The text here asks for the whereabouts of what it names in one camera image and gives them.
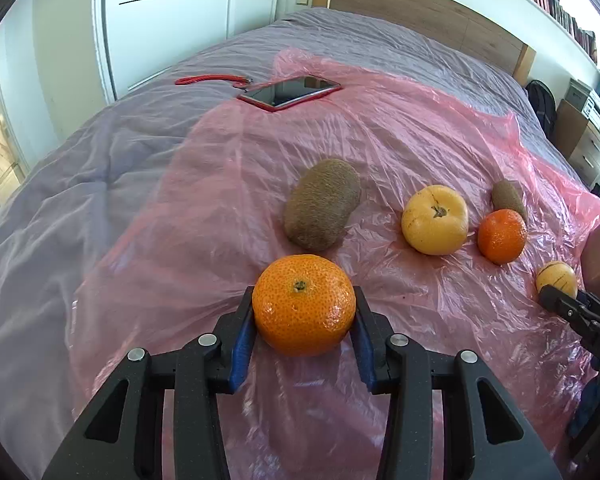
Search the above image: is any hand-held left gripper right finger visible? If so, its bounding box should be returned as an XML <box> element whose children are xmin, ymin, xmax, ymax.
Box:
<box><xmin>349</xmin><ymin>286</ymin><xmax>563</xmax><ymax>480</ymax></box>

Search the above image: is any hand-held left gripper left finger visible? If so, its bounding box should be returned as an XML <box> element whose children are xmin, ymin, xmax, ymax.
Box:
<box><xmin>42</xmin><ymin>286</ymin><xmax>257</xmax><ymax>480</ymax></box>

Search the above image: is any yellow fruit with dark lines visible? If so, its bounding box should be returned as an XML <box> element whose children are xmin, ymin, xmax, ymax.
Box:
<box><xmin>536</xmin><ymin>261</ymin><xmax>578</xmax><ymax>300</ymax></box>

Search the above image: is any orange mandarin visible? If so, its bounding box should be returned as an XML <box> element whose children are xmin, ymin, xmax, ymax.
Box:
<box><xmin>477</xmin><ymin>208</ymin><xmax>529</xmax><ymax>265</ymax></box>
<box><xmin>251</xmin><ymin>254</ymin><xmax>357</xmax><ymax>358</ymax></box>

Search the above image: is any brown kiwi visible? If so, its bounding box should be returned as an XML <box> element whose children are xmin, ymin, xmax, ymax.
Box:
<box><xmin>491</xmin><ymin>180</ymin><xmax>528</xmax><ymax>223</ymax></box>
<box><xmin>283</xmin><ymin>158</ymin><xmax>362</xmax><ymax>253</ymax></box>

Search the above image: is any yellow round fruit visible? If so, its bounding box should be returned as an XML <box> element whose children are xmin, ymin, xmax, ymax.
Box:
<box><xmin>401</xmin><ymin>185</ymin><xmax>470</xmax><ymax>256</ymax></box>

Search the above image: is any wooden dresser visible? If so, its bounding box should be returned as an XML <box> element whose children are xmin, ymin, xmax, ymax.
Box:
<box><xmin>555</xmin><ymin>99</ymin><xmax>600</xmax><ymax>181</ymax></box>

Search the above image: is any pink plastic sheet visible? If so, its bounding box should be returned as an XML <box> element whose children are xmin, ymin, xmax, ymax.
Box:
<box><xmin>70</xmin><ymin>49</ymin><xmax>600</xmax><ymax>480</ymax></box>

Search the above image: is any black backpack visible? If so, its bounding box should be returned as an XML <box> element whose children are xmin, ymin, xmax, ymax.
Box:
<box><xmin>525</xmin><ymin>79</ymin><xmax>558</xmax><ymax>138</ymax></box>

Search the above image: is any white printer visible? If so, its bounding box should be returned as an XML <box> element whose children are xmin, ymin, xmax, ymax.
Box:
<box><xmin>564</xmin><ymin>77</ymin><xmax>600</xmax><ymax>133</ymax></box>

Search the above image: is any phone in red case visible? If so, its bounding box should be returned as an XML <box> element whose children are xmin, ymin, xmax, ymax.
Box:
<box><xmin>236</xmin><ymin>76</ymin><xmax>342</xmax><ymax>112</ymax></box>

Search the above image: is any white wardrobe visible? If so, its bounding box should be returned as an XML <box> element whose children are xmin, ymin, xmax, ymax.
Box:
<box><xmin>92</xmin><ymin>0</ymin><xmax>281</xmax><ymax>103</ymax></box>

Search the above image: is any wooden headboard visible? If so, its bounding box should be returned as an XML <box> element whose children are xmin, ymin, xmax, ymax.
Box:
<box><xmin>312</xmin><ymin>0</ymin><xmax>537</xmax><ymax>81</ymax></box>

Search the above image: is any red lanyard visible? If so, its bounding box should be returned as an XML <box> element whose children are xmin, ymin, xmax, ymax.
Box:
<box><xmin>174</xmin><ymin>75</ymin><xmax>253</xmax><ymax>87</ymax></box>

